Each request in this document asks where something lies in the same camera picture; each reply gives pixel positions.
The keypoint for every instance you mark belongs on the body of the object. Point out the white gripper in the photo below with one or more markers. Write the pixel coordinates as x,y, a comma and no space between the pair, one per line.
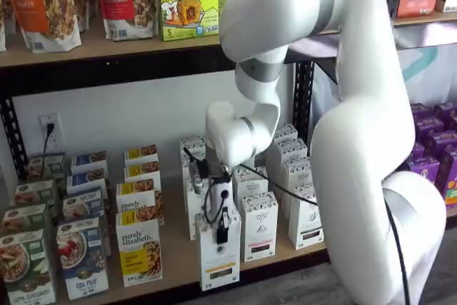
218,194

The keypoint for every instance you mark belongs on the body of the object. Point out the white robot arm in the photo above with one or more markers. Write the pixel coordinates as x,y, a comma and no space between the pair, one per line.
357,140

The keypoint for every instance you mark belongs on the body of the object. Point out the white box pink strip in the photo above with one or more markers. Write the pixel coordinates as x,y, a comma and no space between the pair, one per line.
260,233
250,187

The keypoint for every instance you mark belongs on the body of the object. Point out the wooden shelf board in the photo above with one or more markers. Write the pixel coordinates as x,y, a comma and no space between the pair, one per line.
421,19
175,248
107,49

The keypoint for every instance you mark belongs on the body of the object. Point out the white box dark strip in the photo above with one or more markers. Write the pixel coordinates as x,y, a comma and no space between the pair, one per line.
307,226
289,131
296,171
292,148

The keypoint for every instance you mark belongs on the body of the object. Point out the purely elizabeth yellow granola box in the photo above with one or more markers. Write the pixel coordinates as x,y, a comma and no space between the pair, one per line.
134,198
141,171
137,248
141,153

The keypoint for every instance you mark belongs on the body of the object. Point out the green apple cinnamon oatmeal box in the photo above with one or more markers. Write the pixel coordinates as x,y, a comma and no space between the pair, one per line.
25,265
21,217
44,164
34,192

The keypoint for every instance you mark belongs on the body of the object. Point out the green Bobo's apple pie box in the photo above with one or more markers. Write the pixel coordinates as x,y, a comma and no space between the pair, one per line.
189,15

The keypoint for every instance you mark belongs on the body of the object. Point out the granola bag red label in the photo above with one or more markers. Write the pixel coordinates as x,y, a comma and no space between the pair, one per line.
121,5

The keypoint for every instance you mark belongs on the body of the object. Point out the white sheet teal stripe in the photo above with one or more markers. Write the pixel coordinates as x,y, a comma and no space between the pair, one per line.
428,69

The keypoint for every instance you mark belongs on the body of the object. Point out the granola bag orange label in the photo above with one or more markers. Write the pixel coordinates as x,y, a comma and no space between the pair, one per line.
43,15

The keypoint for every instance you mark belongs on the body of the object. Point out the white wall outlet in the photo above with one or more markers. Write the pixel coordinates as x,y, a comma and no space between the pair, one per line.
54,140

